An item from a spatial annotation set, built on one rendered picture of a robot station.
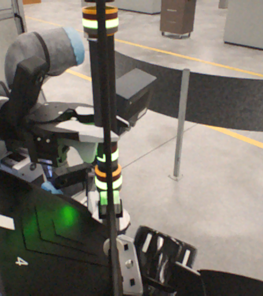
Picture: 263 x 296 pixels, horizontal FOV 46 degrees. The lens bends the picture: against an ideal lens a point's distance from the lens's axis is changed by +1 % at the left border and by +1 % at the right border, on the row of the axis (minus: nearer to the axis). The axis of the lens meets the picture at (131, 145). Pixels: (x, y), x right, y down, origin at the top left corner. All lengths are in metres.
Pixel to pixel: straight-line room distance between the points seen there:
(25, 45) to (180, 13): 6.52
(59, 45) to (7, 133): 0.43
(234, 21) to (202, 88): 4.79
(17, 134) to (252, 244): 2.00
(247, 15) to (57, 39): 6.15
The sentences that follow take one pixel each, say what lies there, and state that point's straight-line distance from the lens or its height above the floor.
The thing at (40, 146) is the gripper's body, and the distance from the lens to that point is 0.50.
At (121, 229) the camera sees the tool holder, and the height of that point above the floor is 1.27.
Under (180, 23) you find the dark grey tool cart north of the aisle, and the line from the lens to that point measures 7.33.
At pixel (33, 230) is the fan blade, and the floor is 1.40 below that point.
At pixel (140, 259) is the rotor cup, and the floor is 1.23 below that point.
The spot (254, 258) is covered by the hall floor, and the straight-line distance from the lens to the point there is 2.27.
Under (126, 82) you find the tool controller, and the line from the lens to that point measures 1.25.
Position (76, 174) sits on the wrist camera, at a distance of 0.82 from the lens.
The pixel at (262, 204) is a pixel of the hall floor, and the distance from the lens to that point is 2.67.
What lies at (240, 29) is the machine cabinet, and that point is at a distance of 7.01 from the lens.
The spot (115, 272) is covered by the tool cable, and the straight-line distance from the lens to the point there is 0.39.
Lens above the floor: 1.68
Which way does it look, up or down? 32 degrees down
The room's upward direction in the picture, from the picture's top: straight up
